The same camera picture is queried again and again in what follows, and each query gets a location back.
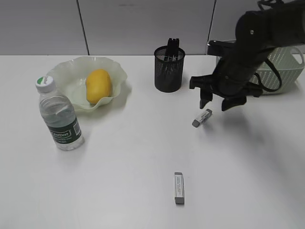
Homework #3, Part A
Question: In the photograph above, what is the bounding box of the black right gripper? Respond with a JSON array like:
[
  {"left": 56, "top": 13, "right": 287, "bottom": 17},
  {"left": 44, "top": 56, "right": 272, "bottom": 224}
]
[{"left": 190, "top": 57, "right": 264, "bottom": 111}]

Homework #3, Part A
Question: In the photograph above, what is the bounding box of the black marker pen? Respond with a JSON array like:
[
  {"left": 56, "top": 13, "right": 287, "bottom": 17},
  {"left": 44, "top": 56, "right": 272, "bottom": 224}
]
[
  {"left": 166, "top": 38, "right": 173, "bottom": 62},
  {"left": 173, "top": 38, "right": 180, "bottom": 61},
  {"left": 170, "top": 39, "right": 176, "bottom": 61}
]

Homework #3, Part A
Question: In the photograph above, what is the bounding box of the yellow mango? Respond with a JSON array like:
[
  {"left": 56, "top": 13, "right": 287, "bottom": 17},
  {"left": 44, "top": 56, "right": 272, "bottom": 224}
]
[{"left": 86, "top": 69, "right": 112, "bottom": 104}]

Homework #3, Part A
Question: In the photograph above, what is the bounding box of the clear Cestbon water bottle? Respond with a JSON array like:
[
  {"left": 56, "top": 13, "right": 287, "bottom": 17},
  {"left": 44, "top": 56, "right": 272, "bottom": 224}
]
[{"left": 35, "top": 76, "right": 84, "bottom": 151}]

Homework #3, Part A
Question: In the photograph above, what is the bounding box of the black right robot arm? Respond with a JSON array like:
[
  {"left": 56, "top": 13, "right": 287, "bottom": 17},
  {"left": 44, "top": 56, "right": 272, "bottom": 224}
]
[{"left": 189, "top": 0, "right": 305, "bottom": 111}]

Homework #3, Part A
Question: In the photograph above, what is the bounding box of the grey white eraser upper right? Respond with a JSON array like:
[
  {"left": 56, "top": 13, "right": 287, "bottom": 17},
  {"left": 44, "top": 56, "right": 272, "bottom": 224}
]
[{"left": 192, "top": 109, "right": 213, "bottom": 128}]

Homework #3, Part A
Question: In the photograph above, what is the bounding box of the grey white eraser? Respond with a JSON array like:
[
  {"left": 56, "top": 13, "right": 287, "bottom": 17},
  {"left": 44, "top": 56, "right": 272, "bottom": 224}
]
[
  {"left": 192, "top": 109, "right": 213, "bottom": 128},
  {"left": 174, "top": 172, "right": 185, "bottom": 205}
]

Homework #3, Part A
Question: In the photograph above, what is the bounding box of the black mesh pen holder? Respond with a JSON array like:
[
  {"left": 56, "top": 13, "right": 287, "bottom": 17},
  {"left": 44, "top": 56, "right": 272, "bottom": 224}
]
[{"left": 154, "top": 46, "right": 185, "bottom": 93}]

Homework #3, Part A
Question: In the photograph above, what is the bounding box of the pale green plastic basket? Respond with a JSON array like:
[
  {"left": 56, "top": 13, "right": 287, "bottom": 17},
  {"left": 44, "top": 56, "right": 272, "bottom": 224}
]
[{"left": 257, "top": 47, "right": 305, "bottom": 95}]

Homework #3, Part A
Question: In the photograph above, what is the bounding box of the grey white eraser lower middle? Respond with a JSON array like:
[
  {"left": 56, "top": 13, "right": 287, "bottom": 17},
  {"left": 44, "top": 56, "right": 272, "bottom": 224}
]
[{"left": 174, "top": 172, "right": 185, "bottom": 205}]

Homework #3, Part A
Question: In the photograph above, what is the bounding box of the pale green wavy plate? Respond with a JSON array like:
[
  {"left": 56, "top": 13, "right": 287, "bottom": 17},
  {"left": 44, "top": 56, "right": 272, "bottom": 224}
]
[{"left": 46, "top": 56, "right": 127, "bottom": 112}]

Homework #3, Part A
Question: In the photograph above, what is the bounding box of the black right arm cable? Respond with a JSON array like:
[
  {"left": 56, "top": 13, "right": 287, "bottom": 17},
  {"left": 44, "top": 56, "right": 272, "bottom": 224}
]
[{"left": 254, "top": 58, "right": 283, "bottom": 93}]

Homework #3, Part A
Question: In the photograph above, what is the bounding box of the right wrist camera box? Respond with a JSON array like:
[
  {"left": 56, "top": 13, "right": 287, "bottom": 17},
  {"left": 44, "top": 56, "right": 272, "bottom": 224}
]
[{"left": 206, "top": 40, "right": 235, "bottom": 57}]

